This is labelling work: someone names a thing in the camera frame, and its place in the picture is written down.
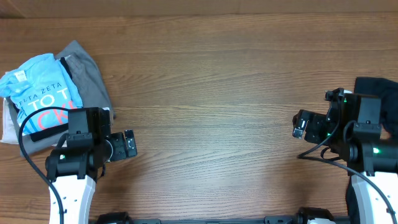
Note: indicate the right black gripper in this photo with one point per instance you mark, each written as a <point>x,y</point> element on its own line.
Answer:
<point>314,121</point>

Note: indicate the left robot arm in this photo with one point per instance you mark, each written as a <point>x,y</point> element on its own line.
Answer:
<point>75,165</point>

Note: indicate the black garment at right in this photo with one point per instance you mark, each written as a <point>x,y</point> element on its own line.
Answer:
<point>382,102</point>

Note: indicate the black folded garment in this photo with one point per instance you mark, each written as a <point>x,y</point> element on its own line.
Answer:
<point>45,124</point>

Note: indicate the light blue printed t-shirt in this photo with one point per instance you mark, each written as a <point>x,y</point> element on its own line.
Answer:
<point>40,82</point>

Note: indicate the grey folded garment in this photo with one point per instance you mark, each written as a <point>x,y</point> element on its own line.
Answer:
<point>85,75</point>

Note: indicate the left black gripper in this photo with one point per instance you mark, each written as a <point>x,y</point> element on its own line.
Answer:
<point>121,151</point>

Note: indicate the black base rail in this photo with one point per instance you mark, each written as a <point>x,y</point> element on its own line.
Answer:
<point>304,215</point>

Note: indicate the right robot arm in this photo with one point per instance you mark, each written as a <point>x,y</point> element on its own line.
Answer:
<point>349,137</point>

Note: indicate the white folded garment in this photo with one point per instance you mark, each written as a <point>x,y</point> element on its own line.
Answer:
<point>9,135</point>

